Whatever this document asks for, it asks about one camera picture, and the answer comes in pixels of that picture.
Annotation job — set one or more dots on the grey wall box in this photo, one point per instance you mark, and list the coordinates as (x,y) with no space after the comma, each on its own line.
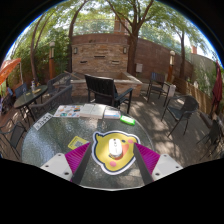
(139,68)

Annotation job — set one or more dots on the green tissue pack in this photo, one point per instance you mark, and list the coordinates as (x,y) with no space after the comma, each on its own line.
(127,120)

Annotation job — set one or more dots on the orange patio umbrella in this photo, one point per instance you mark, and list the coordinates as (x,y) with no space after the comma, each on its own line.
(8,68)

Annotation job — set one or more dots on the blue-backed patio chair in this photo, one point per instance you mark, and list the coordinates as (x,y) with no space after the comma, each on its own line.
(21,90)

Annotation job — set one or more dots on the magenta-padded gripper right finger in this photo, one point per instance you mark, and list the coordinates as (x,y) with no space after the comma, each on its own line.
(166,166)

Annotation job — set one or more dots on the red closed patio umbrella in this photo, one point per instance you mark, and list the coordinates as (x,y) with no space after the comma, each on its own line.
(217,86)

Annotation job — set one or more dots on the small white box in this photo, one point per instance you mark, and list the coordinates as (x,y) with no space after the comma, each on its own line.
(112,114)

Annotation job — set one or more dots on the dark mesh armchair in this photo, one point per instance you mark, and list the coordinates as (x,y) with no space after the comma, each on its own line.
(188,105)

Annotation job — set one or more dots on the colourful printed leaflet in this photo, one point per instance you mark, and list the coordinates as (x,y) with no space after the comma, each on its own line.
(67,111)

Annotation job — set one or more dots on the stone brick fountain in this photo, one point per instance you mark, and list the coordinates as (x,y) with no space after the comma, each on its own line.
(100,56)

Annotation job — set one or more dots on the dark wicker armchair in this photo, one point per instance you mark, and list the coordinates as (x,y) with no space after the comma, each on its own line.
(58,81)
(55,100)

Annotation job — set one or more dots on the black slatted wooden chair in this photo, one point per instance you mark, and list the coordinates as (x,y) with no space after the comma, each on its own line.
(100,87)

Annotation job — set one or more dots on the black metal mesh chair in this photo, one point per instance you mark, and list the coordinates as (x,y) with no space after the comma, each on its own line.
(213,133)
(15,135)

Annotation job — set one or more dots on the yellow square sticker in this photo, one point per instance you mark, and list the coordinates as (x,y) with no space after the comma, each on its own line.
(77,142)

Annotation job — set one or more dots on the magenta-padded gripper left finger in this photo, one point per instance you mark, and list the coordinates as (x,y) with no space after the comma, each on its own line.
(56,165)

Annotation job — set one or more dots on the white open book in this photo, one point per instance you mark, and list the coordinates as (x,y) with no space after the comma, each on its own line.
(92,111)

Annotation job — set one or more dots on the dark patio table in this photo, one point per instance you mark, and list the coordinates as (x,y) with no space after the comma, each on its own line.
(30,96)

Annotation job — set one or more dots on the yellow duck-shaped mouse pad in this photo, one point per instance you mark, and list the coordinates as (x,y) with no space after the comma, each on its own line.
(103,150)

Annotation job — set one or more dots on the white sign plate black lettering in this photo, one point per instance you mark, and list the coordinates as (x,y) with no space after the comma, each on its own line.
(42,121)

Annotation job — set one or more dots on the wooden lamp post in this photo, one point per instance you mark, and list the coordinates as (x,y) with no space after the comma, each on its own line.
(171,66)
(52,63)

